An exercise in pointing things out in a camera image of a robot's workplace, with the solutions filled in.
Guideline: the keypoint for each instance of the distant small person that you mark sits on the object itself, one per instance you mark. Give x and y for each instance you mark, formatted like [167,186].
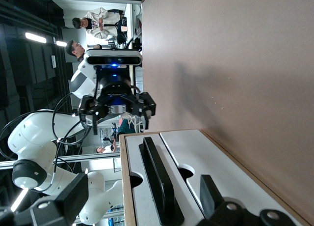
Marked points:
[105,150]

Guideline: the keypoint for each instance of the white wall sign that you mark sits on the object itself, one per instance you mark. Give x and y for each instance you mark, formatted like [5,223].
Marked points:
[53,61]

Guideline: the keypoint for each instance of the aluminium frame beam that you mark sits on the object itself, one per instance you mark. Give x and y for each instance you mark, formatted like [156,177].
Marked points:
[73,158]

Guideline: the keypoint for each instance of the short ceiling light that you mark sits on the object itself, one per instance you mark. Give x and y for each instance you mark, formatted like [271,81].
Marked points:
[61,43]

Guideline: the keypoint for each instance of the wooden drawer cabinet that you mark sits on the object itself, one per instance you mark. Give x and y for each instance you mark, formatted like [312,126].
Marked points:
[125,181]

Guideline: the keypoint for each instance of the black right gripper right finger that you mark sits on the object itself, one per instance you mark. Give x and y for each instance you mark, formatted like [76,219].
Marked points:
[220,211]

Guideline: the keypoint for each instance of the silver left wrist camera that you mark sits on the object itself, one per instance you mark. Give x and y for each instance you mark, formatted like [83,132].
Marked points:
[112,59]

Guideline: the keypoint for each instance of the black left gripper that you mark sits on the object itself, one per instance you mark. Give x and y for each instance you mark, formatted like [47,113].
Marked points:
[115,88]

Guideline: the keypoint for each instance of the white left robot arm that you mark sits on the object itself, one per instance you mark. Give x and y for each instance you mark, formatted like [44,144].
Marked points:
[32,137]

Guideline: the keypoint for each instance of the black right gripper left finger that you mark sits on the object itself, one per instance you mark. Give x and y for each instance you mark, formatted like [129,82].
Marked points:
[71,199]

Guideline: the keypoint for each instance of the person with glasses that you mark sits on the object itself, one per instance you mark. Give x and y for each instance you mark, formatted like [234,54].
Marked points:
[73,49]

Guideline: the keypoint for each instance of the person in beige jacket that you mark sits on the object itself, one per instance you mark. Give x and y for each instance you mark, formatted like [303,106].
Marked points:
[98,27]

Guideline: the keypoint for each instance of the long ceiling light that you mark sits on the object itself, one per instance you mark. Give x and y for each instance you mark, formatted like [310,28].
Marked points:
[35,37]

